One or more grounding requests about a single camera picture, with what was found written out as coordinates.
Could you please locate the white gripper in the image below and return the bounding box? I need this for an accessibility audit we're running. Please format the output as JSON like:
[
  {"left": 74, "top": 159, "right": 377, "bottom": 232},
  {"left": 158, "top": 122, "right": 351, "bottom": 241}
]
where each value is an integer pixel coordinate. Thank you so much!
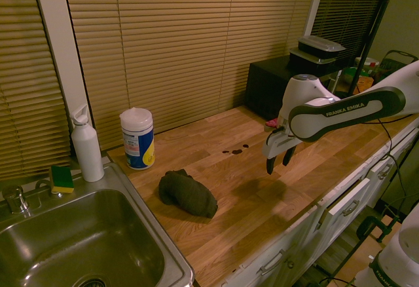
[{"left": 263, "top": 126, "right": 301, "bottom": 175}]

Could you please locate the dark green cloth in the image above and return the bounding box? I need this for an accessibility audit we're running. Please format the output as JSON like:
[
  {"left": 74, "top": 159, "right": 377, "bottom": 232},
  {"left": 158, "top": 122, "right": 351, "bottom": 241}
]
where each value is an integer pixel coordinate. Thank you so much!
[{"left": 158, "top": 168, "right": 219, "bottom": 218}]

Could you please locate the dark liquid spill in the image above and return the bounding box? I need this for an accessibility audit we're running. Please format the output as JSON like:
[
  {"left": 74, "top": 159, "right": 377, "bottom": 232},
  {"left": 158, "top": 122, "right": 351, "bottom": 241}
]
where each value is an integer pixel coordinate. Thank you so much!
[{"left": 221, "top": 142, "right": 250, "bottom": 156}]

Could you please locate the black microwave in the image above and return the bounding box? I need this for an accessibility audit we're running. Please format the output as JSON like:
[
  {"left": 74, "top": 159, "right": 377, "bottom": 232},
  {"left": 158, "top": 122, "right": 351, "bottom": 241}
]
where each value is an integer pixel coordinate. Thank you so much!
[{"left": 245, "top": 54, "right": 342, "bottom": 121}]

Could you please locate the white kitchen cabinet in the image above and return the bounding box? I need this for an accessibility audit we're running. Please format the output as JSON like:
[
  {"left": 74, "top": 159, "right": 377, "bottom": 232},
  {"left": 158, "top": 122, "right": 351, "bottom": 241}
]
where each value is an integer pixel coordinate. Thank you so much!
[{"left": 225, "top": 116, "right": 419, "bottom": 287}]

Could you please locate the black lidded food container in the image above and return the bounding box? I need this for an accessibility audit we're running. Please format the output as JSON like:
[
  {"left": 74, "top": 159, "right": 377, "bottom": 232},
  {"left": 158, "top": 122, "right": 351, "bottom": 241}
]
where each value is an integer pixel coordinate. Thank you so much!
[
  {"left": 297, "top": 35, "right": 347, "bottom": 60},
  {"left": 288, "top": 47, "right": 338, "bottom": 76}
]

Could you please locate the black clamp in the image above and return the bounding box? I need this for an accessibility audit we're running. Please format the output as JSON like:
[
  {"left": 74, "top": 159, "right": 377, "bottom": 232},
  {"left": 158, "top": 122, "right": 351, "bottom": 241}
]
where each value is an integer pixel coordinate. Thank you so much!
[{"left": 355, "top": 214, "right": 399, "bottom": 244}]

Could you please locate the white bucket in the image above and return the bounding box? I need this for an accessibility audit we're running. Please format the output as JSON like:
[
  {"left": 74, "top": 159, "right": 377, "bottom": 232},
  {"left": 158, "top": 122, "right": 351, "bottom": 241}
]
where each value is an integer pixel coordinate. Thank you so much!
[{"left": 355, "top": 56, "right": 380, "bottom": 72}]

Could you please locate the white wipes canister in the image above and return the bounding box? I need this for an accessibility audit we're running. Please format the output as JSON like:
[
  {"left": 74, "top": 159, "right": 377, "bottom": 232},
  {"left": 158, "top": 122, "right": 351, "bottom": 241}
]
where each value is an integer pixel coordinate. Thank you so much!
[{"left": 119, "top": 106, "right": 155, "bottom": 170}]

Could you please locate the wide beige window blind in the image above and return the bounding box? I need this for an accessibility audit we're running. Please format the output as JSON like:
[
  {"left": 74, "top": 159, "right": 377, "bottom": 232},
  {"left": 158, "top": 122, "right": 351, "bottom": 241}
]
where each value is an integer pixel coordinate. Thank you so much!
[{"left": 62, "top": 0, "right": 320, "bottom": 152}]

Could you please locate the dark shaded window blind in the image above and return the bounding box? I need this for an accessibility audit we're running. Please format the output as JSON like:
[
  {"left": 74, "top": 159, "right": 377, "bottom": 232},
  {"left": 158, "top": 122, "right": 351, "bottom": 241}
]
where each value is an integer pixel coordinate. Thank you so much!
[{"left": 310, "top": 0, "right": 392, "bottom": 69}]

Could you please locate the white water bottle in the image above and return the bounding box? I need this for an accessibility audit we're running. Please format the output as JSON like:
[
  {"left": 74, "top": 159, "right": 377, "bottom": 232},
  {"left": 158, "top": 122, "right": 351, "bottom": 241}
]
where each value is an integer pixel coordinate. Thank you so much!
[{"left": 69, "top": 104, "right": 105, "bottom": 183}]

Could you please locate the stainless steel sink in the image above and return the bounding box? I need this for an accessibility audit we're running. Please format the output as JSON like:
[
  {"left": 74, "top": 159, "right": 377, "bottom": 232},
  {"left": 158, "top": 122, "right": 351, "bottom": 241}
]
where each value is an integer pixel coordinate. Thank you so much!
[{"left": 0, "top": 162, "right": 196, "bottom": 287}]

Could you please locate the green and yellow sponge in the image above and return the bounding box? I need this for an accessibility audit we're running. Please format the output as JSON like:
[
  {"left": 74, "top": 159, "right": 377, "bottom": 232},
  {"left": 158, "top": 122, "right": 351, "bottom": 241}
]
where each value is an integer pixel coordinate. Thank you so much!
[{"left": 49, "top": 164, "right": 75, "bottom": 195}]

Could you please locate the narrow beige window blind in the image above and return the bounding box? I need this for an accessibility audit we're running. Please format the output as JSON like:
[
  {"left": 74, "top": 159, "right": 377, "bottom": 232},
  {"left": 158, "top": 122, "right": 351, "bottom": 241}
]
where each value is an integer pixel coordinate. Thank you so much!
[{"left": 0, "top": 0, "right": 71, "bottom": 180}]

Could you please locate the metal drawer handle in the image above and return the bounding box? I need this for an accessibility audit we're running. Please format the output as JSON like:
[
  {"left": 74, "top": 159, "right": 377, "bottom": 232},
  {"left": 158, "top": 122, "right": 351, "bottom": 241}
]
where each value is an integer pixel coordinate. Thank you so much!
[
  {"left": 376, "top": 163, "right": 393, "bottom": 180},
  {"left": 259, "top": 249, "right": 286, "bottom": 275},
  {"left": 341, "top": 199, "right": 361, "bottom": 216}
]

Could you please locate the black cable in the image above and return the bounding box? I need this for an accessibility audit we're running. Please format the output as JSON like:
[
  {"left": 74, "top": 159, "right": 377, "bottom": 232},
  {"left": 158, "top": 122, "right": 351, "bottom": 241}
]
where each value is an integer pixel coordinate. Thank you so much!
[{"left": 366, "top": 116, "right": 414, "bottom": 204}]

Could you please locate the black camera stand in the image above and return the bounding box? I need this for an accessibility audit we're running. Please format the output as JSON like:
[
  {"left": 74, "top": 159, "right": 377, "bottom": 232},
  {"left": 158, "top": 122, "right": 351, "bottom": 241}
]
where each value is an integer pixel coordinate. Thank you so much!
[{"left": 346, "top": 0, "right": 402, "bottom": 96}]

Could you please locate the metal faucet handle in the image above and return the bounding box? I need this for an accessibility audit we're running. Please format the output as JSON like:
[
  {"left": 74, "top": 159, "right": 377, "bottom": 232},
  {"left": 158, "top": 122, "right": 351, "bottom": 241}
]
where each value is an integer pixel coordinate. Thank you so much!
[{"left": 1, "top": 184, "right": 33, "bottom": 216}]

